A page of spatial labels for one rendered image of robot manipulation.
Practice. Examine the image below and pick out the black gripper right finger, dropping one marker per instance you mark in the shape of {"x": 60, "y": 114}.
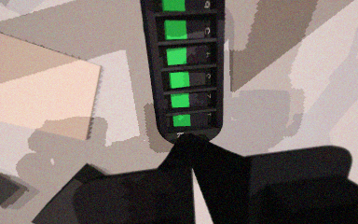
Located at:
{"x": 232, "y": 184}

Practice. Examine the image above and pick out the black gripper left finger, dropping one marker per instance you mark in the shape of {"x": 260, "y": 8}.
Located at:
{"x": 141, "y": 196}

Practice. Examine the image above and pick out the dark grey switch panel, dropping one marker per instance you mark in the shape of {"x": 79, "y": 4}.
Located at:
{"x": 185, "y": 51}

